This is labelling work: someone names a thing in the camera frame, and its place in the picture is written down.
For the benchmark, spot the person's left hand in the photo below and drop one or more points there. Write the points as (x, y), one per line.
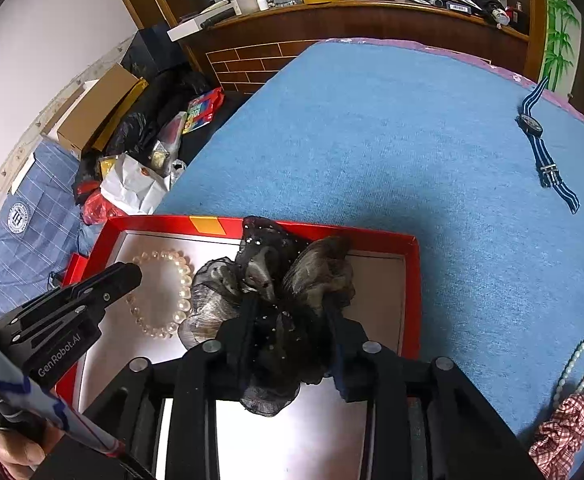
(12, 452)

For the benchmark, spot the red plaid scrunchie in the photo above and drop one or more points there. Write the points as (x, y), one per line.
(562, 425)

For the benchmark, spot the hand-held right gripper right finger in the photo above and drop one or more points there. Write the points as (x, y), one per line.
(387, 400)

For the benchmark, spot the blue blanket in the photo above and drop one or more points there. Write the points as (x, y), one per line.
(372, 160)

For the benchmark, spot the blue checked bag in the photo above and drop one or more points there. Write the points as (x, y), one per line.
(27, 220)

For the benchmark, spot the steel pot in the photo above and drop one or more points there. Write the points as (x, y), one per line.
(239, 2)

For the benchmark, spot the white plastic bag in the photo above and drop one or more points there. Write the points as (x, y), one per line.
(132, 185)

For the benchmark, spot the green bamboo wall sticker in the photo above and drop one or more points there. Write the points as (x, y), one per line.
(557, 35)

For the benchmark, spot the wooden dresser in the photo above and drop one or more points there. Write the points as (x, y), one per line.
(372, 20)

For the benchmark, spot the blue striped wristwatch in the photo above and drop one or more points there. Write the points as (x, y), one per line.
(531, 124)

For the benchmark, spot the red tray box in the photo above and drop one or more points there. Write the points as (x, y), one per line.
(372, 300)

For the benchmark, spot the black plastic bag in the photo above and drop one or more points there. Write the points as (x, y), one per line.
(137, 130)

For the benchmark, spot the red plastic bag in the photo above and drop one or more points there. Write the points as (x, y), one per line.
(97, 210)

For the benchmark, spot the black organza scrunchie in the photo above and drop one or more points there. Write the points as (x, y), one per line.
(272, 280)

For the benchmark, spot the striped white cloth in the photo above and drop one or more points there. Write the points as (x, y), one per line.
(37, 395)

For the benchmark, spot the cardboard box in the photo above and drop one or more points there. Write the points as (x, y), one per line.
(97, 110)

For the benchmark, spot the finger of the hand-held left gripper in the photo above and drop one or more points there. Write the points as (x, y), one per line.
(97, 285)

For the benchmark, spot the white flat box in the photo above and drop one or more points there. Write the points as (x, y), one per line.
(192, 27)

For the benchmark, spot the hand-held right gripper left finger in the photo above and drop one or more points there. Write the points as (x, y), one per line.
(199, 390)

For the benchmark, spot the navy box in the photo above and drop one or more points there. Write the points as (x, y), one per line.
(147, 52)

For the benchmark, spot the colourful book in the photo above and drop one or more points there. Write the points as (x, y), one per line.
(202, 110)

